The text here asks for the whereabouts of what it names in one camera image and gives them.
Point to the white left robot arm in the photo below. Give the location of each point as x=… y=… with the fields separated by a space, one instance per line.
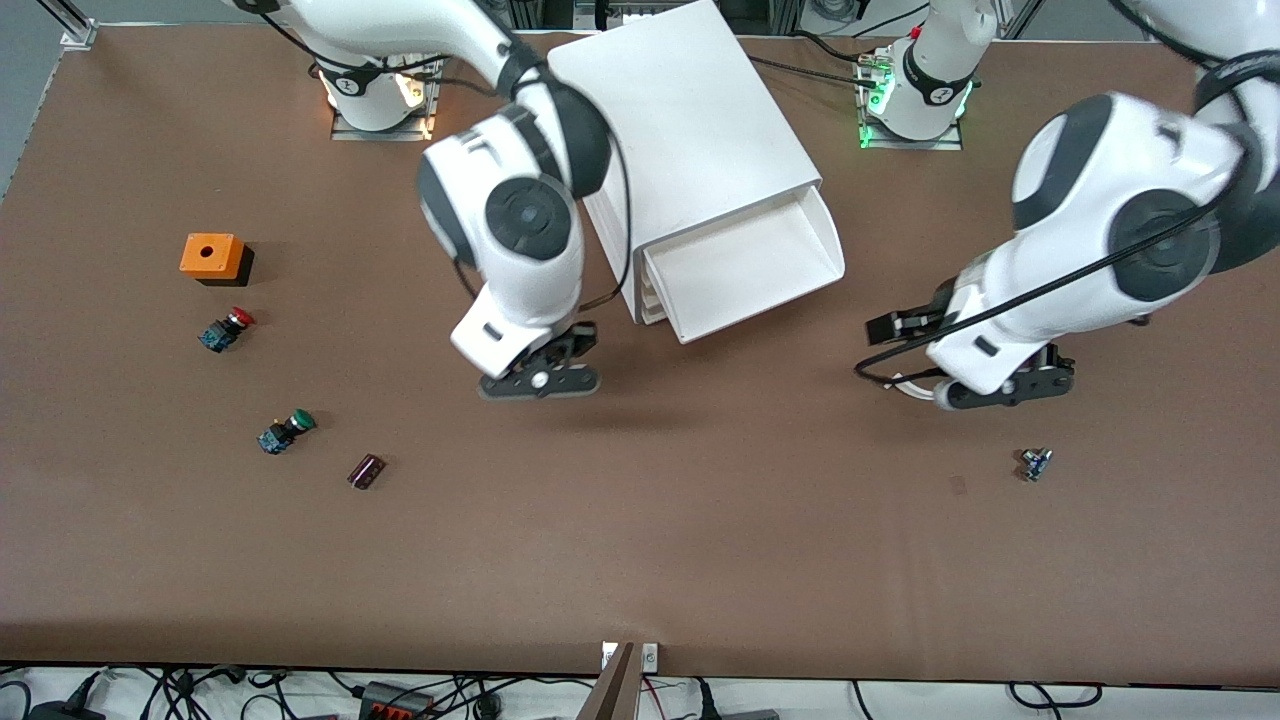
x=1100 y=250

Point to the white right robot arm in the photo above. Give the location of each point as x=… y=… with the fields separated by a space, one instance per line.
x=520 y=260

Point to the white drawer cabinet housing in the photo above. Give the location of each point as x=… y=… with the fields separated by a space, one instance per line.
x=700 y=120

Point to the green push button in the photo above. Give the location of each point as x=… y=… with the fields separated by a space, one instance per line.
x=280 y=435

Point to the red push button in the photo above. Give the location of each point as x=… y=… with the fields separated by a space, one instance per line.
x=222 y=332

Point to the white curved plastic clip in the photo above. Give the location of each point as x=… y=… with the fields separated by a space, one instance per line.
x=905 y=389

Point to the dark purple capacitor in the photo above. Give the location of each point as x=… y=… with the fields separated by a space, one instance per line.
x=366 y=472

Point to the black orange power strip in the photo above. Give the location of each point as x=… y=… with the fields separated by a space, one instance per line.
x=395 y=705

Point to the black plug adapter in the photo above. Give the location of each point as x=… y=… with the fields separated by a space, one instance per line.
x=60 y=712

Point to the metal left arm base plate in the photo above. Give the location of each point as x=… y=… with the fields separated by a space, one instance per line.
x=955 y=144

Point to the small white bracket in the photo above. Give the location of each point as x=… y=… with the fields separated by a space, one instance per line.
x=650 y=657
x=607 y=655

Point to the aluminium frame profile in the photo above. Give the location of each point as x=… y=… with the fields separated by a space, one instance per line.
x=1018 y=20
x=82 y=35

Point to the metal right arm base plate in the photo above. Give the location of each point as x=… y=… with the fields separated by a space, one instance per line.
x=345 y=131

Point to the brown camera pole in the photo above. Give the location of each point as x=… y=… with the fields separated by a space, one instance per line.
x=612 y=695

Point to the orange button enclosure box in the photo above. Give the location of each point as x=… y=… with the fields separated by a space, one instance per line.
x=208 y=255

